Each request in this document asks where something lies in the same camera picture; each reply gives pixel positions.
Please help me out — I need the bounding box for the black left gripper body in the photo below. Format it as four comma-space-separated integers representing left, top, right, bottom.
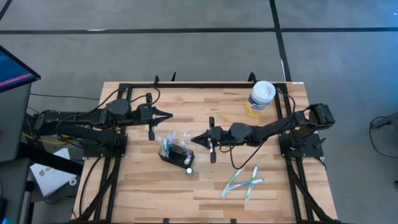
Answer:
129, 92, 156, 141

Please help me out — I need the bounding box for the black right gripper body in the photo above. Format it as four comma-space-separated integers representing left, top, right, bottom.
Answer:
208, 116, 231, 164

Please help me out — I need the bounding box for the green toothbrush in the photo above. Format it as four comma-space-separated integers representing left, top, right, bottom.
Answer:
244, 164, 259, 202
220, 165, 244, 199

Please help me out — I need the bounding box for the Lysol wipes canister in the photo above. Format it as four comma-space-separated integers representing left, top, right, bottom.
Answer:
245, 80, 277, 118

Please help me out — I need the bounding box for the black stand beam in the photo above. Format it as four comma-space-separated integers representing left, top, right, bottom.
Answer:
17, 141, 85, 177

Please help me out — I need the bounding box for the white paper sheet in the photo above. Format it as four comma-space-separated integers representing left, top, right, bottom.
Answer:
30, 147, 78, 197

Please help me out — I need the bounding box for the monitor with blue screen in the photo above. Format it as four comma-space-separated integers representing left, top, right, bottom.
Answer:
0, 45, 42, 94

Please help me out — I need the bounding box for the black wire caddy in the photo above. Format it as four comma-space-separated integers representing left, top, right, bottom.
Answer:
157, 141, 196, 170

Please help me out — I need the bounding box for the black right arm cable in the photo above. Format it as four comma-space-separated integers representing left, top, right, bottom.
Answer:
228, 88, 296, 170

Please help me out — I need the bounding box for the yellow floor cable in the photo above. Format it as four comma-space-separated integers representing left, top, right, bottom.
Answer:
21, 132, 77, 146

